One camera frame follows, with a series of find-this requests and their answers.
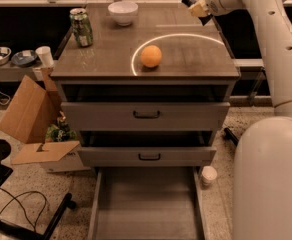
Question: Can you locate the white paper cup on floor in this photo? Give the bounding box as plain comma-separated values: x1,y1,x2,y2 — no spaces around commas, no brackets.
201,166,218,186

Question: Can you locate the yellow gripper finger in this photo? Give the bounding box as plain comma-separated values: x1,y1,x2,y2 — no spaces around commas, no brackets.
188,0,209,18

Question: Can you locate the black cart frame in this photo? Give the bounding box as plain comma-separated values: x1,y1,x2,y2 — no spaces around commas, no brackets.
0,193,76,240

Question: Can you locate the grey drawer cabinet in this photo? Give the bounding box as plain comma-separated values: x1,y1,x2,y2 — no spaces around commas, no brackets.
52,4,239,167

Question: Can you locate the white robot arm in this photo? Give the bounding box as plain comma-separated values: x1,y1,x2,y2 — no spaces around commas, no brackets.
205,0,292,240

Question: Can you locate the white bowl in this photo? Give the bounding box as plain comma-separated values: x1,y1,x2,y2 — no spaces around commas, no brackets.
108,1,139,26

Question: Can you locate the orange fruit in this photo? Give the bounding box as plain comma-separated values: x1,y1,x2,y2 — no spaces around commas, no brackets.
140,45,162,68

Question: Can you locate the bottom grey drawer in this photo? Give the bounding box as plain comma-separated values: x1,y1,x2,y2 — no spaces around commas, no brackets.
87,167,206,240

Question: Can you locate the open cardboard box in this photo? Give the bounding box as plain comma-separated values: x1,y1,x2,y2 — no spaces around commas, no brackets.
0,68,88,173

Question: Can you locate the blue patterned bowl right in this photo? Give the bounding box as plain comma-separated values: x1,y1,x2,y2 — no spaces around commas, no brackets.
11,50,37,67

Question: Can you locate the grey drawer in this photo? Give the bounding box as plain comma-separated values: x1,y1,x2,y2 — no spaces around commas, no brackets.
79,131,216,167
87,167,206,240
62,84,229,131

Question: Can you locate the top grey drawer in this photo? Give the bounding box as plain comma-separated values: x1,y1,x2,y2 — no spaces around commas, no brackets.
62,84,229,131

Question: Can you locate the middle grey drawer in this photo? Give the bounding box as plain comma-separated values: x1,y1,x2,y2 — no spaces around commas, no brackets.
79,131,216,167

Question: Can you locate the green soda can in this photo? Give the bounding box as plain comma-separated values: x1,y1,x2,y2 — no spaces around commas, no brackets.
70,8,93,47

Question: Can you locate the white paper cup on shelf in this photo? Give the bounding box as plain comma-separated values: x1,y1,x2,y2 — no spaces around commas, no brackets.
35,46,54,67

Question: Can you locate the black cable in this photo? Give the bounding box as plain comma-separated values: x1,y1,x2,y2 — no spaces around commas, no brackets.
0,187,49,240

